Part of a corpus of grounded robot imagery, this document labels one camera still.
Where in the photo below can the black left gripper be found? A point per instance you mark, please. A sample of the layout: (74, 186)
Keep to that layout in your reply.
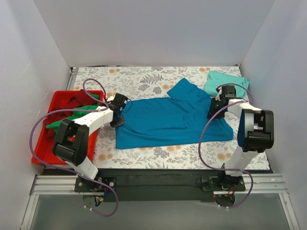
(117, 117)

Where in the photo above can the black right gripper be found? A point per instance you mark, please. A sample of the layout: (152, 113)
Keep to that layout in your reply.
(214, 109)

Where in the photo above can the blue t shirt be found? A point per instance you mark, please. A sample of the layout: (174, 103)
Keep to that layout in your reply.
(177, 119)

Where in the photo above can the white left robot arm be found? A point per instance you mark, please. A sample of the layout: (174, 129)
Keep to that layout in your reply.
(72, 138)

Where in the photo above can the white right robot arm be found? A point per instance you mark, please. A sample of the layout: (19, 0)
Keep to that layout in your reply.
(255, 135)

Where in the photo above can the folded mint green t shirt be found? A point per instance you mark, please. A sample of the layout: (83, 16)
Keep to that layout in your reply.
(216, 78)

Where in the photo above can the floral patterned table mat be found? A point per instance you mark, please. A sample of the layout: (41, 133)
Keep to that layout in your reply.
(144, 83)

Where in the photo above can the dark red t shirt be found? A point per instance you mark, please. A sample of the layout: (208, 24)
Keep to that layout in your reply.
(64, 100)

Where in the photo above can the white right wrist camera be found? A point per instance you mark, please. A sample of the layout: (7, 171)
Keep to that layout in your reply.
(219, 92)

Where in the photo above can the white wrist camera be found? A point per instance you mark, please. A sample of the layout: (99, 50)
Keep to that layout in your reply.
(219, 92)
(110, 98)

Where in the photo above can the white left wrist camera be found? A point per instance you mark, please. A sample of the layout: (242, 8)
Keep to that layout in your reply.
(110, 98)

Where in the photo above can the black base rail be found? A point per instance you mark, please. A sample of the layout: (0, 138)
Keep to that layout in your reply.
(166, 185)

